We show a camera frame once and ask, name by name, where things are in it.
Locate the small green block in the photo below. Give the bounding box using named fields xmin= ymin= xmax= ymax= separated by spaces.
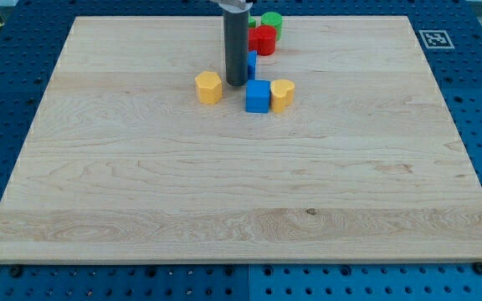
xmin=249 ymin=16 xmax=257 ymax=28

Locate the wooden board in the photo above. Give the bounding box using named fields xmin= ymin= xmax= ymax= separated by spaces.
xmin=0 ymin=16 xmax=482 ymax=264

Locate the red block behind rod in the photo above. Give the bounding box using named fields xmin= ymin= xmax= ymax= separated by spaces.
xmin=248 ymin=28 xmax=259 ymax=52

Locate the blue cube block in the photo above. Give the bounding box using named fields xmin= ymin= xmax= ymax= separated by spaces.
xmin=245 ymin=79 xmax=270 ymax=114

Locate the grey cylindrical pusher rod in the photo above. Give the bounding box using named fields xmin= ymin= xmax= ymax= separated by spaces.
xmin=223 ymin=6 xmax=249 ymax=86

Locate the white fiducial marker tag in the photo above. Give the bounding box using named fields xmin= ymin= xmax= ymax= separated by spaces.
xmin=419 ymin=29 xmax=454 ymax=49

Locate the red cylinder block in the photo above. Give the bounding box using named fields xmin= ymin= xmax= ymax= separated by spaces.
xmin=255 ymin=25 xmax=277 ymax=56

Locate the yellow hexagon block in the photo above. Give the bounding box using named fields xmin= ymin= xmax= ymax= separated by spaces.
xmin=195 ymin=71 xmax=223 ymax=105

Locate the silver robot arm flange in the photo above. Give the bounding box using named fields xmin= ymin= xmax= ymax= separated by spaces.
xmin=210 ymin=0 xmax=253 ymax=13

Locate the blue narrow block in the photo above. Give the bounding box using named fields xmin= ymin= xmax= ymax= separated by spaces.
xmin=248 ymin=50 xmax=258 ymax=80

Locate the yellow heart block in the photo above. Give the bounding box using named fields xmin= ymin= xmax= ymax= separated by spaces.
xmin=270 ymin=79 xmax=295 ymax=113

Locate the green cylinder block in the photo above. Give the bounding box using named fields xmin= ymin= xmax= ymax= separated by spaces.
xmin=260 ymin=11 xmax=283 ymax=41

